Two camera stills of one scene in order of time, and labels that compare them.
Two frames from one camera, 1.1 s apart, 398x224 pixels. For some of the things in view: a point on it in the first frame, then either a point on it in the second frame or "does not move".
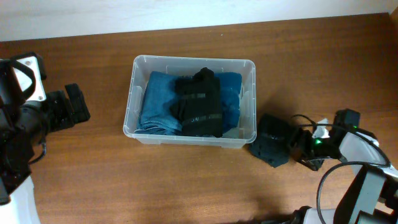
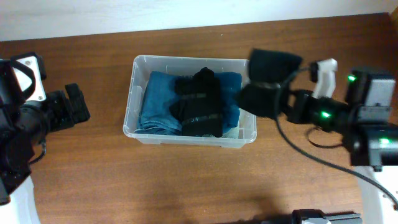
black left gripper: x=57 y=109 does not move
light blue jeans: x=233 y=133 does not move
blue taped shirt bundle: x=231 y=84 does not move
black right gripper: x=292 y=143 → x=286 y=100
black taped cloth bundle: x=272 y=142 → x=268 y=70
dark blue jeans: x=154 y=118 does not move
